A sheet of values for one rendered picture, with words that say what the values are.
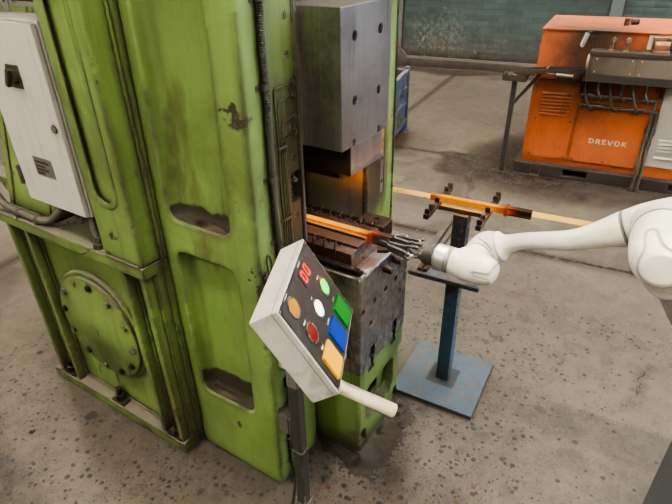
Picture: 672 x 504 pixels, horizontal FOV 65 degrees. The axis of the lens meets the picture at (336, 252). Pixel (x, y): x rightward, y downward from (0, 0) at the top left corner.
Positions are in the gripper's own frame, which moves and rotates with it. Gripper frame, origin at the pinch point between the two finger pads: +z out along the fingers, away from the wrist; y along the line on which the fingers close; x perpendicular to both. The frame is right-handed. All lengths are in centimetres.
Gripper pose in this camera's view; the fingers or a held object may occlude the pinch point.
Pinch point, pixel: (381, 239)
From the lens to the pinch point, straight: 187.3
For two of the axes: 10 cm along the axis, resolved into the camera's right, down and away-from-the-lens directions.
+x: 0.0, -8.5, -5.3
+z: -8.5, -2.8, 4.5
